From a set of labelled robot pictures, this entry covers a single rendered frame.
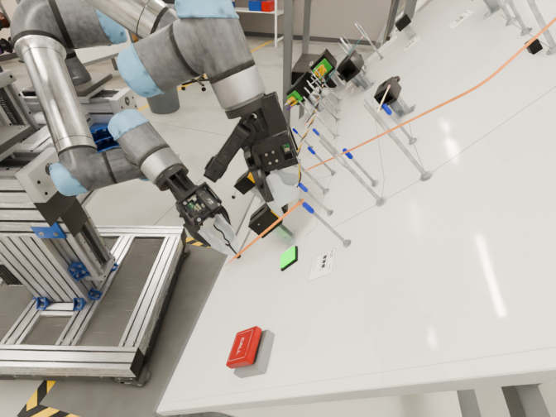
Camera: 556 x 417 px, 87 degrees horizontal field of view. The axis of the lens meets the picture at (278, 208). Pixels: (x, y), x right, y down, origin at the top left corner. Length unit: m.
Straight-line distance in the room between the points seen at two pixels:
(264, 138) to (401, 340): 0.34
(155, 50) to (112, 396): 1.53
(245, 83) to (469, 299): 0.37
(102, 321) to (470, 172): 1.59
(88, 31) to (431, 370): 0.93
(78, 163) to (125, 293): 1.10
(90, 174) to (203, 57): 0.39
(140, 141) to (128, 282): 1.23
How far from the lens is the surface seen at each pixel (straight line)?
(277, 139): 0.47
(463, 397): 0.84
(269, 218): 0.55
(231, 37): 0.46
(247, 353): 0.43
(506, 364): 0.28
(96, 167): 0.73
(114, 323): 1.67
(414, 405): 0.79
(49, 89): 0.83
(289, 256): 0.54
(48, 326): 1.82
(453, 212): 0.39
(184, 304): 1.85
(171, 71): 0.49
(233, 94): 0.46
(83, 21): 0.93
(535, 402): 0.67
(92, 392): 1.80
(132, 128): 0.65
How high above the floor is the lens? 1.51
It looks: 41 degrees down
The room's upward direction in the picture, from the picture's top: straight up
